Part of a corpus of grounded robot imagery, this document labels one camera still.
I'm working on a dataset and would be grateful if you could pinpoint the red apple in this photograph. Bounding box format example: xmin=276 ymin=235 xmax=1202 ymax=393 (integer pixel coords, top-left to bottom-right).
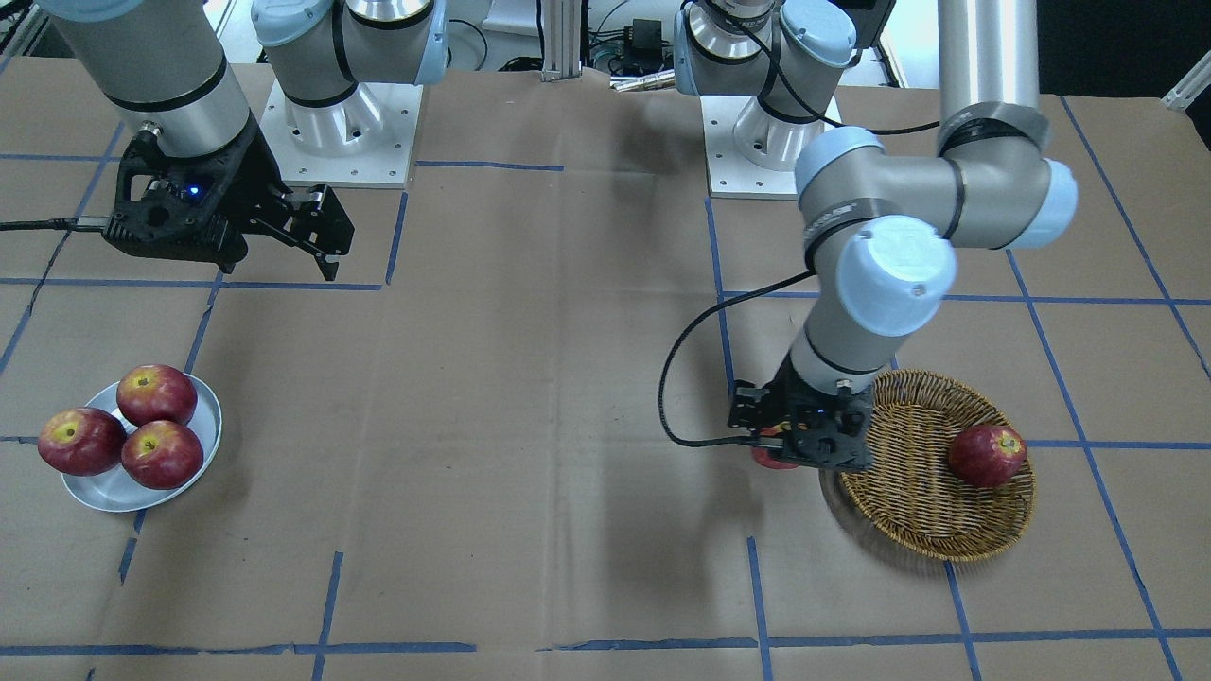
xmin=947 ymin=424 xmax=1027 ymax=490
xmin=36 ymin=407 xmax=127 ymax=476
xmin=120 ymin=420 xmax=206 ymax=491
xmin=751 ymin=427 xmax=799 ymax=470
xmin=116 ymin=365 xmax=199 ymax=427

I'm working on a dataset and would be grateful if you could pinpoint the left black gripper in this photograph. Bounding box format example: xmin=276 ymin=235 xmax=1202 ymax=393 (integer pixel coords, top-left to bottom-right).
xmin=729 ymin=360 xmax=876 ymax=471

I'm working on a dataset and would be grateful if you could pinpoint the wicker basket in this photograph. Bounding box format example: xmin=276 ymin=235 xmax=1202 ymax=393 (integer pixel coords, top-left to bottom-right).
xmin=836 ymin=368 xmax=1035 ymax=562

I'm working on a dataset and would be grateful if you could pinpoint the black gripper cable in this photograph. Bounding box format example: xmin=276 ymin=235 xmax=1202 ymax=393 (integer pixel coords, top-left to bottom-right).
xmin=658 ymin=271 xmax=816 ymax=450

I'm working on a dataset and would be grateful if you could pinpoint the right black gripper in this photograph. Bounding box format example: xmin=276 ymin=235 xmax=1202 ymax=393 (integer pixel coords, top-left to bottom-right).
xmin=102 ymin=121 xmax=355 ymax=284

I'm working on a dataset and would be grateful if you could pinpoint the light blue plate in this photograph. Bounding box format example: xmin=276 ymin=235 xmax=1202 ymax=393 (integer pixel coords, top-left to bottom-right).
xmin=61 ymin=374 xmax=223 ymax=513

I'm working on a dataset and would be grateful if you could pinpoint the red apple on plate back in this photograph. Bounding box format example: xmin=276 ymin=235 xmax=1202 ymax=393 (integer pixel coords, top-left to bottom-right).
xmin=116 ymin=365 xmax=199 ymax=427

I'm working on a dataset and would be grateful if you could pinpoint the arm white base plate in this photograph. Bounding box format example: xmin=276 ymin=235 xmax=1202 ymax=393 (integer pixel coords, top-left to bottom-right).
xmin=700 ymin=96 xmax=832 ymax=200
xmin=260 ymin=82 xmax=425 ymax=190

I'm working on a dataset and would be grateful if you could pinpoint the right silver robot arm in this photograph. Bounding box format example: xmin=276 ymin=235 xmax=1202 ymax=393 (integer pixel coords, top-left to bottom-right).
xmin=42 ymin=1 xmax=448 ymax=281

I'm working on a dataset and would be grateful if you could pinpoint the red apple in basket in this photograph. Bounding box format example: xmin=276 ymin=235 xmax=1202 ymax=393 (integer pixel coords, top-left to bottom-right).
xmin=947 ymin=424 xmax=1027 ymax=490

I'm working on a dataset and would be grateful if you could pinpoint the red apple on plate front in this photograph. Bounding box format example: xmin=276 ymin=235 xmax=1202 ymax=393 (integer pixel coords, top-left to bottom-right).
xmin=120 ymin=420 xmax=206 ymax=491

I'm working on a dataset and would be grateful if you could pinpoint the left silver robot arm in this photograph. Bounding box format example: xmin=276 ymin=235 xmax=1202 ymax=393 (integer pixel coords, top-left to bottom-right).
xmin=675 ymin=1 xmax=1078 ymax=471

